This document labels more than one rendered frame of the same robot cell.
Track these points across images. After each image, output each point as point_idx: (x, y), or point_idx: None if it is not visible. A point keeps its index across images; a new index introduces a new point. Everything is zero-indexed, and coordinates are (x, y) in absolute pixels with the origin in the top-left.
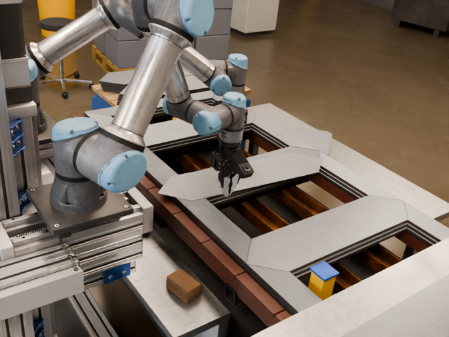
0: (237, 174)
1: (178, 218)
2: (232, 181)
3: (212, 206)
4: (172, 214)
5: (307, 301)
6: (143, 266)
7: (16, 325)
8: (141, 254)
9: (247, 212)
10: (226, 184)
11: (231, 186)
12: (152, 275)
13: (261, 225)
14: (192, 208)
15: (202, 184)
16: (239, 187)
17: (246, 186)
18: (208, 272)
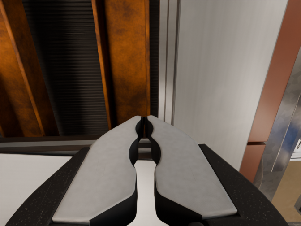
0: (68, 221)
1: (270, 121)
2: (133, 167)
3: (179, 121)
4: (263, 143)
5: None
6: (290, 81)
7: None
8: None
9: (45, 119)
10: (183, 156)
11: (135, 140)
12: (299, 52)
13: (32, 72)
14: (239, 133)
15: (139, 207)
16: (43, 165)
17: (17, 160)
18: (153, 63)
